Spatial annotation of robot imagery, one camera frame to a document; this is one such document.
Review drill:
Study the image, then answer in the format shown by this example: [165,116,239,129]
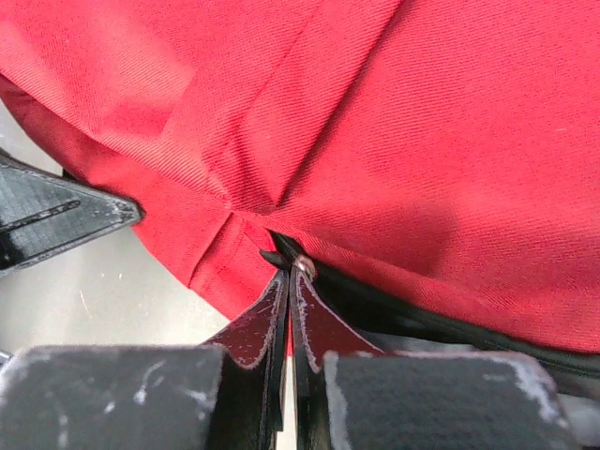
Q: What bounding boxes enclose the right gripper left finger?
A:
[1,271,289,449]

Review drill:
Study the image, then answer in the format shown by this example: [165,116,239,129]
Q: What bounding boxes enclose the red backpack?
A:
[1,1,599,377]

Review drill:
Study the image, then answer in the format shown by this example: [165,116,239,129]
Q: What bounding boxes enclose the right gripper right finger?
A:
[289,264,577,449]

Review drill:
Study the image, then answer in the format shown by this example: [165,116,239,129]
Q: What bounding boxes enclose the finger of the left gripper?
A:
[1,151,143,276]

